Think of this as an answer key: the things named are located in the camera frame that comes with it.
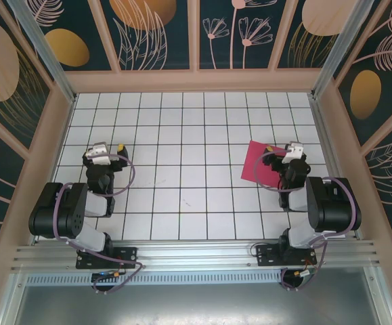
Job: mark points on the pink square paper sheet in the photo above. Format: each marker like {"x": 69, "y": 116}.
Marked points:
{"x": 253, "y": 162}

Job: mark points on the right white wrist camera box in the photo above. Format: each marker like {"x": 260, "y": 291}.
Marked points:
{"x": 292, "y": 154}

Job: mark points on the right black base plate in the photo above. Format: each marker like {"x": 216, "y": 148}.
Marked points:
{"x": 266, "y": 255}

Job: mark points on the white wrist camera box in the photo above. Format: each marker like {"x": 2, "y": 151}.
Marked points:
{"x": 292, "y": 154}
{"x": 97, "y": 150}

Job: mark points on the small black controller board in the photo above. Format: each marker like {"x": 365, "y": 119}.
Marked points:
{"x": 102, "y": 275}

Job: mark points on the left aluminium frame post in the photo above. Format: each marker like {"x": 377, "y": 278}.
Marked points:
{"x": 46, "y": 57}

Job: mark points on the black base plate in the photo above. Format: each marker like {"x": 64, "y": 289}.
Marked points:
{"x": 129, "y": 254}
{"x": 266, "y": 255}

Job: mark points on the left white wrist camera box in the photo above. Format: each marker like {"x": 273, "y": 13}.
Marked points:
{"x": 97, "y": 150}

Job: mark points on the long aluminium mounting rail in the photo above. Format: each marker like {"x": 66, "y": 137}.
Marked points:
{"x": 195, "y": 254}

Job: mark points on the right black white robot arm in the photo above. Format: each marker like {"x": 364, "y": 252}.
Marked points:
{"x": 334, "y": 206}

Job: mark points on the right aluminium frame post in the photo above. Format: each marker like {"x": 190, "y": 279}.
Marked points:
{"x": 341, "y": 50}

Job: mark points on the aluminium side rail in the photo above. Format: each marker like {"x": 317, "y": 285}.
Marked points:
{"x": 322, "y": 135}

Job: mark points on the grey sheet metal tray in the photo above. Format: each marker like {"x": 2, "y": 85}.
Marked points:
{"x": 195, "y": 304}

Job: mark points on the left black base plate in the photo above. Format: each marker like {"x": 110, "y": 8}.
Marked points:
{"x": 129, "y": 254}

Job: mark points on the aluminium frame post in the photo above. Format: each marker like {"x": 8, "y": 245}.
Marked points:
{"x": 341, "y": 50}
{"x": 46, "y": 57}

